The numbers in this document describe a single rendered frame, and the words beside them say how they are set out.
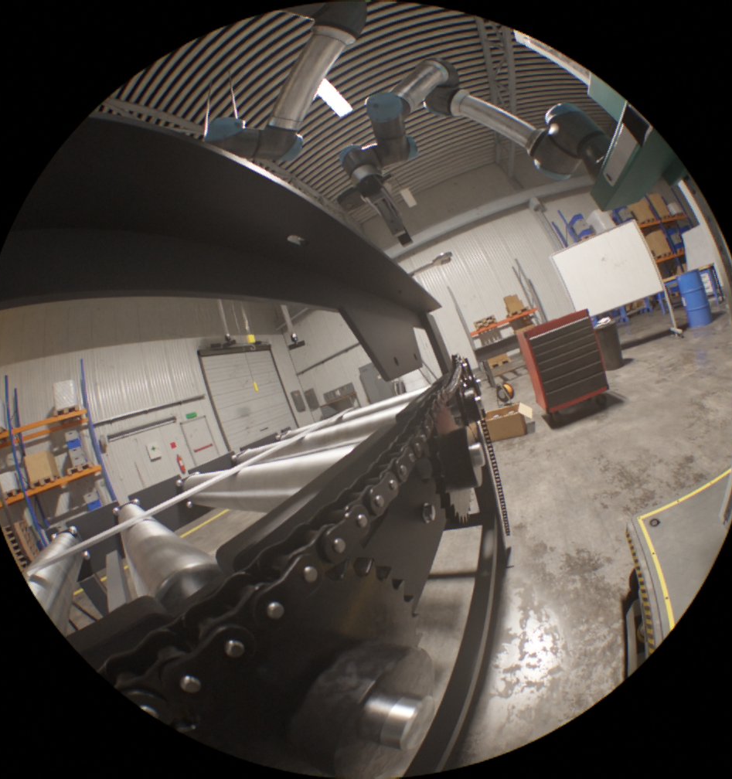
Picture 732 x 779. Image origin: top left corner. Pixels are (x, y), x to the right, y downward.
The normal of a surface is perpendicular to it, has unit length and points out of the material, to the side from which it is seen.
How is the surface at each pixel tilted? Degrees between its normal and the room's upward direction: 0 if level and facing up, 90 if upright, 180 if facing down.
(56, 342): 90
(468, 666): 0
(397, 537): 90
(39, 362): 90
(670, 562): 0
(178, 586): 90
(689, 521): 0
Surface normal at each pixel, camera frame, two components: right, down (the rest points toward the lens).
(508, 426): -0.60, 0.24
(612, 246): -0.74, 0.29
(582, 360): -0.44, 0.18
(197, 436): 0.83, -0.31
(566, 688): -0.36, -0.93
